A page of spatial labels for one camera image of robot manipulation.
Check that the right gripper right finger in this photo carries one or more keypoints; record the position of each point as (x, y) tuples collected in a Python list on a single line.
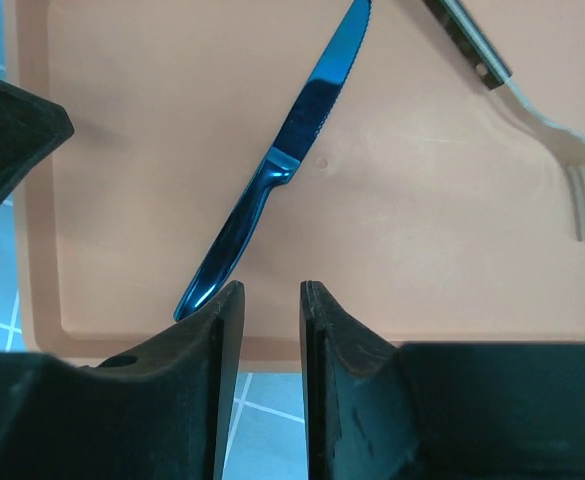
[(436, 410)]

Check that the orange plastic tray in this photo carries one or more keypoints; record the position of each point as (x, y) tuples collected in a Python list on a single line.
[(424, 206)]

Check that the blue checked tablecloth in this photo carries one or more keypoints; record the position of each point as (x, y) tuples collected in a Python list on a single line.
[(267, 433)]

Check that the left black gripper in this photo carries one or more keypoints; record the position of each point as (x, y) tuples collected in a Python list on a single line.
[(31, 128)]

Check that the blue patterned knife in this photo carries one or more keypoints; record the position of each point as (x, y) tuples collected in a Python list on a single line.
[(290, 147)]

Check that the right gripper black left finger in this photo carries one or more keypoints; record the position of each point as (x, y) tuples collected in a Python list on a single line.
[(160, 410)]

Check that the silver metal fork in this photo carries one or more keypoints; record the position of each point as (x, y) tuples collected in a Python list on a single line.
[(566, 145)]

